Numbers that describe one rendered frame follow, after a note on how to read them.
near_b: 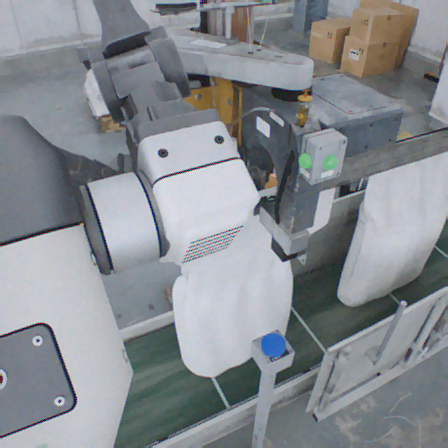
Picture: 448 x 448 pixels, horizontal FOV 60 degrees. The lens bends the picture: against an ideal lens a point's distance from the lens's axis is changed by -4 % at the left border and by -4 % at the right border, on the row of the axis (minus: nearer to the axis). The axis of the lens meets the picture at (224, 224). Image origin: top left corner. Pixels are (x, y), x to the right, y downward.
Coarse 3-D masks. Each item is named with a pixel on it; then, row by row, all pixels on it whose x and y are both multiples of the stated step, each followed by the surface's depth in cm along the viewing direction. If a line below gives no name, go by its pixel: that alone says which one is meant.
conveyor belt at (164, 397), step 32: (320, 288) 170; (416, 288) 170; (320, 320) 157; (352, 320) 157; (128, 352) 146; (160, 352) 146; (320, 352) 146; (160, 384) 137; (192, 384) 137; (224, 384) 137; (256, 384) 137; (128, 416) 128; (160, 416) 128; (192, 416) 128
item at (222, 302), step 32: (320, 192) 115; (256, 224) 112; (320, 224) 125; (224, 256) 113; (256, 256) 118; (192, 288) 111; (224, 288) 113; (256, 288) 117; (288, 288) 126; (192, 320) 114; (224, 320) 118; (256, 320) 126; (288, 320) 141; (192, 352) 125; (224, 352) 130
